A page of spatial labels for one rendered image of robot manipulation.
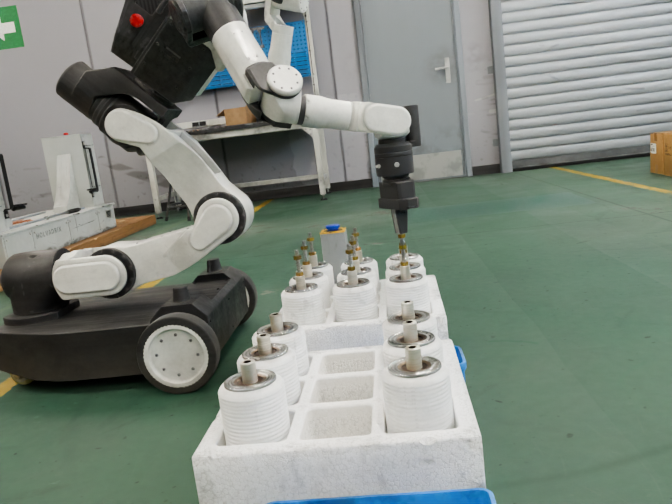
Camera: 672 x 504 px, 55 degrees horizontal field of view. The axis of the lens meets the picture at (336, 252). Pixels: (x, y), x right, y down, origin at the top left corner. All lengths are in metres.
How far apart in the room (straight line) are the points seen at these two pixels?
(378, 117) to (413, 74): 5.11
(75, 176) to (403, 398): 4.36
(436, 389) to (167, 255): 1.09
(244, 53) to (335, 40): 5.13
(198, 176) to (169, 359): 0.49
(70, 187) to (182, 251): 3.25
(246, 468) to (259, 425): 0.06
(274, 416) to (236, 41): 0.86
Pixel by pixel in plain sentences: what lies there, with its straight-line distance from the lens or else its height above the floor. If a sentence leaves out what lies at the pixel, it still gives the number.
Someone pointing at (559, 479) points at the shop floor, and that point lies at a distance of 1.15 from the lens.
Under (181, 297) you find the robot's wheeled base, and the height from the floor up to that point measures 0.22.
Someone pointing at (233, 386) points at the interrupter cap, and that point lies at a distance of 0.93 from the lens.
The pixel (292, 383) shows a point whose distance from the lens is 1.04.
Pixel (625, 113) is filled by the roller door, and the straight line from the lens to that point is 6.90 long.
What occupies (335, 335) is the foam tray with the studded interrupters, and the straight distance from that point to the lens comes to 1.39.
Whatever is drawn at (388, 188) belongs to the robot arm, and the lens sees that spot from 1.50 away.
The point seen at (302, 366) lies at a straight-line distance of 1.16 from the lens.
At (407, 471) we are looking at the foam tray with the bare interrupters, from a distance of 0.90.
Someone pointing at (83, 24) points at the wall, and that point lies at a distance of 7.20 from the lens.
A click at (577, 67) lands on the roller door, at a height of 0.92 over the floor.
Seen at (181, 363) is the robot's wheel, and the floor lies 0.08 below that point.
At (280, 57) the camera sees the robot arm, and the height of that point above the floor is 0.84.
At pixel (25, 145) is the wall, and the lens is 7.44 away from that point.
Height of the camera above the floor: 0.59
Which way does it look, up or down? 11 degrees down
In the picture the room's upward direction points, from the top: 7 degrees counter-clockwise
